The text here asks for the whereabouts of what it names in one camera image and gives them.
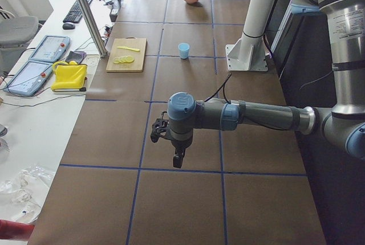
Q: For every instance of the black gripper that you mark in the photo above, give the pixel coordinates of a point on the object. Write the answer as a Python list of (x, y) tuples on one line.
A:
[(179, 144)]

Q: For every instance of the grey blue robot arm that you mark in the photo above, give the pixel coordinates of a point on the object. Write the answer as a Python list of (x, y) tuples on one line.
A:
[(342, 125)]

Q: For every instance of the light blue paper cup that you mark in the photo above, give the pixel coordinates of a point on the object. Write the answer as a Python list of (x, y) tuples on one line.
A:
[(183, 50)]

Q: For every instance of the yellow plastic knife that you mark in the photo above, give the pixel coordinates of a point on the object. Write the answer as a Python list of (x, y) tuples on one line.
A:
[(129, 48)]

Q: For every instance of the bamboo cutting board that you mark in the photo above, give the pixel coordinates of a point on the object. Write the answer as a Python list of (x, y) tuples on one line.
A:
[(137, 65)]

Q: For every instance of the lemon slice top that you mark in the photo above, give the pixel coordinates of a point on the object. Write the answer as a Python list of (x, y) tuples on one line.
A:
[(129, 59)]

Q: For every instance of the lemon slice bottom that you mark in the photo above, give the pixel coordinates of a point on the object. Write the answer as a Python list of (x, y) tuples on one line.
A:
[(117, 60)]

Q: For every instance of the black keyboard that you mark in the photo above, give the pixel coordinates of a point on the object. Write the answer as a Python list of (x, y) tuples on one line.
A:
[(74, 14)]

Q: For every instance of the black computer mouse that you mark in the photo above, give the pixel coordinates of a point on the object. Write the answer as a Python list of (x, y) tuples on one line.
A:
[(68, 26)]

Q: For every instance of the grey folded cloth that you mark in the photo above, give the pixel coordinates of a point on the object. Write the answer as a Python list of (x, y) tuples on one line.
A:
[(76, 56)]

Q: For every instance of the yellow cloth bag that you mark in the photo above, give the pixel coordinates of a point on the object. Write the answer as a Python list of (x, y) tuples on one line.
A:
[(69, 76)]

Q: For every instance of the upper teach pendant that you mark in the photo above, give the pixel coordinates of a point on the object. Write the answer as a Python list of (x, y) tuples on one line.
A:
[(51, 48)]

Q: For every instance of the teach pendant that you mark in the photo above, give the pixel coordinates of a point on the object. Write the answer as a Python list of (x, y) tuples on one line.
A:
[(29, 79), (51, 48)]

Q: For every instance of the clear plastic bag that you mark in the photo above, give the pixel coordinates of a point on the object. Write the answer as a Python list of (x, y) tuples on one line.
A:
[(23, 196)]

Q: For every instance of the lower teach pendant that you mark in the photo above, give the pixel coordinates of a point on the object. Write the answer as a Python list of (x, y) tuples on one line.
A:
[(29, 79)]

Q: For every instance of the grey office chair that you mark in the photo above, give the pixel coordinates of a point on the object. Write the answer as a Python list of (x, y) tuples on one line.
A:
[(18, 30)]

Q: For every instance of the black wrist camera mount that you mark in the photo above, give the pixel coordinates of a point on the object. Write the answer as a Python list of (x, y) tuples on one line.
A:
[(160, 129)]

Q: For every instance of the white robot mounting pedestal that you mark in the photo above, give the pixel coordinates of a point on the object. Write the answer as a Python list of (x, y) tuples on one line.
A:
[(248, 53)]

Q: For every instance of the aluminium frame post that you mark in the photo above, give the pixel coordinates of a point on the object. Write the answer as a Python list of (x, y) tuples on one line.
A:
[(92, 27)]

